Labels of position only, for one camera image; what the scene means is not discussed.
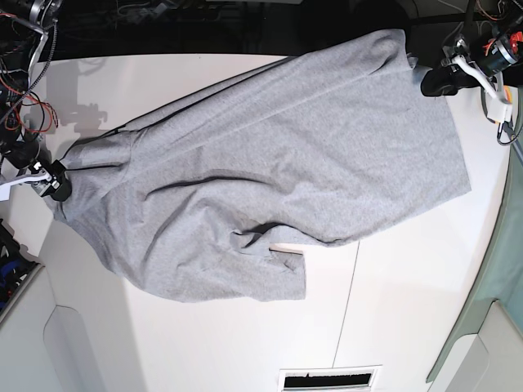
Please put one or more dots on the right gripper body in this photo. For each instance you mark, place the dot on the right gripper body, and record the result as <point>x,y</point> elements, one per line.
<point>32,164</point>

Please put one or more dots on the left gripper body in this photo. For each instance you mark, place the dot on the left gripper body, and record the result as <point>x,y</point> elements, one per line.
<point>491,55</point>

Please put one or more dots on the grey t-shirt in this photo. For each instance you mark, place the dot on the grey t-shirt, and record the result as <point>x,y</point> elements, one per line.
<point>187,201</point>

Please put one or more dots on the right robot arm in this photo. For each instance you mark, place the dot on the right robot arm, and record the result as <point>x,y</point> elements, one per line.
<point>28,43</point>

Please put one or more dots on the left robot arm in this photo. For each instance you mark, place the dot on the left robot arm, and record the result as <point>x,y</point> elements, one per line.
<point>479,21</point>

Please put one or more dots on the white plastic bin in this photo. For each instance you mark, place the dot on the white plastic bin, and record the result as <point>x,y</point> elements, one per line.
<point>44,346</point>

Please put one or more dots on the green plastic bin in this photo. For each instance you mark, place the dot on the green plastic bin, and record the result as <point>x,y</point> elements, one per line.
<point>483,351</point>

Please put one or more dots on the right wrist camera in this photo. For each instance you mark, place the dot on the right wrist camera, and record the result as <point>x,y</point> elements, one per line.
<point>5,190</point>

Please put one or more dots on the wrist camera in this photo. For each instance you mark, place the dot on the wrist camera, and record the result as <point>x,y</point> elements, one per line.
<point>499,111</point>
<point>5,190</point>

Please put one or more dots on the orange handled scissors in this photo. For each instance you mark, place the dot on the orange handled scissors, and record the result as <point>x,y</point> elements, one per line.
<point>508,134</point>

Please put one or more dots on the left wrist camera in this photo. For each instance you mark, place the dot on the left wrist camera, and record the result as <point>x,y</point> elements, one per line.
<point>499,111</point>

